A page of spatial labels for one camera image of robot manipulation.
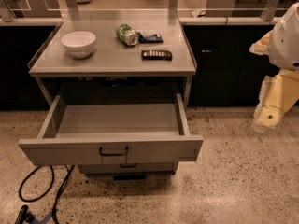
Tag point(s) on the black floor plug device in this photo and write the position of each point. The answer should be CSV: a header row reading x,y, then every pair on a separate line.
x,y
24,216

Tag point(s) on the black top drawer handle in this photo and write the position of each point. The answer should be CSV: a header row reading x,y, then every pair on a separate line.
x,y
104,153

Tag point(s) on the white ceramic bowl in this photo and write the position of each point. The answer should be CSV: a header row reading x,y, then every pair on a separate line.
x,y
79,44

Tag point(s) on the left background desk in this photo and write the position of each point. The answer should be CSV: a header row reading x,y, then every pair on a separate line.
x,y
34,8

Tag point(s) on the green crushed soda can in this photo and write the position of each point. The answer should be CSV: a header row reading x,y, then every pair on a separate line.
x,y
126,34

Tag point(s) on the background desk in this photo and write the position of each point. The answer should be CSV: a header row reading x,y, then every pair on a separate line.
x,y
34,8
243,8

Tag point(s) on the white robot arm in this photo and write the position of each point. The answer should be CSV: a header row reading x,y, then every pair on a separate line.
x,y
281,44

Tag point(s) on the grey cabinet with counter top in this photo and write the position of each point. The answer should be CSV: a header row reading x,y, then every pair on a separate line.
x,y
115,73

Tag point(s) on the blue snack bar wrapper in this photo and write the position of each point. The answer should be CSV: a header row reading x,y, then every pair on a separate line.
x,y
155,38

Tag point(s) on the black lower drawer handle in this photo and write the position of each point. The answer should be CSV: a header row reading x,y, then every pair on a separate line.
x,y
128,165

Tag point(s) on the black drawer handle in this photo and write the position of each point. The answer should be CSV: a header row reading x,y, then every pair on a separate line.
x,y
104,153
128,165

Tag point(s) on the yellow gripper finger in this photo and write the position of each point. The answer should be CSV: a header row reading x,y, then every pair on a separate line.
x,y
278,95

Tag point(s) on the right background desk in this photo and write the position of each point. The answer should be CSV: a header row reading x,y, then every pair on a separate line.
x,y
243,8

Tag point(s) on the open grey top drawer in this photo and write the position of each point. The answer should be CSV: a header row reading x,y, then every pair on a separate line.
x,y
73,134

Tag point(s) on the lower grey drawer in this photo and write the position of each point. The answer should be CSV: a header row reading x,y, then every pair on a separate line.
x,y
140,168

